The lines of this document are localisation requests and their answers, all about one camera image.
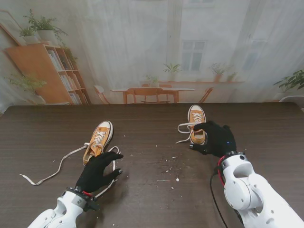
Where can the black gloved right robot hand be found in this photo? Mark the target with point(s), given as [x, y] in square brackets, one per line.
[218, 140]

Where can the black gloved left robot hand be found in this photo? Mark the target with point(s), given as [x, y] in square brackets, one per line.
[97, 173]

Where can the yellow canvas sneaker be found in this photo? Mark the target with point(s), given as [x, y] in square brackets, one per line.
[197, 111]
[104, 124]

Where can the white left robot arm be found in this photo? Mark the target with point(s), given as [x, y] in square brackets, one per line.
[59, 211]

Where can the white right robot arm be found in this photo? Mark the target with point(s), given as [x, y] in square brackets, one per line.
[251, 190]

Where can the printed room scene backdrop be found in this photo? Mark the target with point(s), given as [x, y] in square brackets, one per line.
[130, 47]

